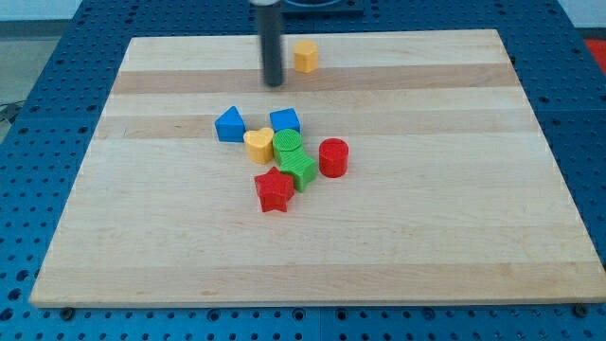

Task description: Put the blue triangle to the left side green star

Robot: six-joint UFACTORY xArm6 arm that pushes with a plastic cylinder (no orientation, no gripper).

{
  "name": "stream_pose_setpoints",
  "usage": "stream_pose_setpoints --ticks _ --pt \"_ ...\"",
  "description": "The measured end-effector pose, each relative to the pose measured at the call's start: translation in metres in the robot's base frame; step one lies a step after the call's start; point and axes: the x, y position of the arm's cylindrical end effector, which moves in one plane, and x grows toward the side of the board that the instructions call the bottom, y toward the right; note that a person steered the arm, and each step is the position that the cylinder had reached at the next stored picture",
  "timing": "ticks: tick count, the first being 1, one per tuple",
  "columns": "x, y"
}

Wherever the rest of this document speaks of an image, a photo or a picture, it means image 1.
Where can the green star block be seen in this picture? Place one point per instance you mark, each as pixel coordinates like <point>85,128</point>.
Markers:
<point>300,166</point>

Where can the green cylinder block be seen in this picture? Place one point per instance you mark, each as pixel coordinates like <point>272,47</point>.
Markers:
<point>285,141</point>

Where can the red cylinder block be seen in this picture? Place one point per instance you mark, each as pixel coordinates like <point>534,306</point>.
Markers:
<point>333,157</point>

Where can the blue triangle block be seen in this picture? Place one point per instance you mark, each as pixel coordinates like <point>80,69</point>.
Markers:
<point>230,126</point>

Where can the red star block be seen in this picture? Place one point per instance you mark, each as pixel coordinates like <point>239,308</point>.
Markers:
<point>274,190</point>

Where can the blue cube block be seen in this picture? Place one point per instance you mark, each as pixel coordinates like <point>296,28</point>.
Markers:
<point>285,119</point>

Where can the yellow hexagon block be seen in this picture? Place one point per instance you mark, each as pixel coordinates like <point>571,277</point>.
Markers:
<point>306,56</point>

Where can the light wooden board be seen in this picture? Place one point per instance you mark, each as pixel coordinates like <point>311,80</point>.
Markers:
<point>452,195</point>

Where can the yellow heart block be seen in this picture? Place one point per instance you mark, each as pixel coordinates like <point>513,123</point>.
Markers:
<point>259,145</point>

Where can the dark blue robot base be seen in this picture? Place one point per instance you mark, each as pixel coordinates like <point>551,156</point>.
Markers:
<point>322,6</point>

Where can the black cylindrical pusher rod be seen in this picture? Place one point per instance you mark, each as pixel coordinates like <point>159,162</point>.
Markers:
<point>269,22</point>

